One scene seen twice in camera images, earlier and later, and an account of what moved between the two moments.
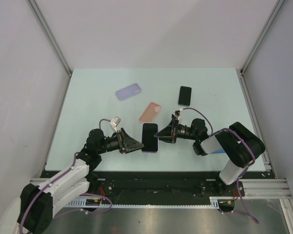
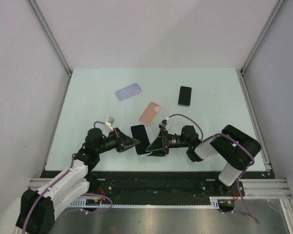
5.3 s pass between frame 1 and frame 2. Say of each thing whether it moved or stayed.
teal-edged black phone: stayed
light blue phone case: moved
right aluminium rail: stayed
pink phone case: stayed
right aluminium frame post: stayed
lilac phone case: stayed
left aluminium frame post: stayed
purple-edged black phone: moved
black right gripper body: moved
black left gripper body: stayed
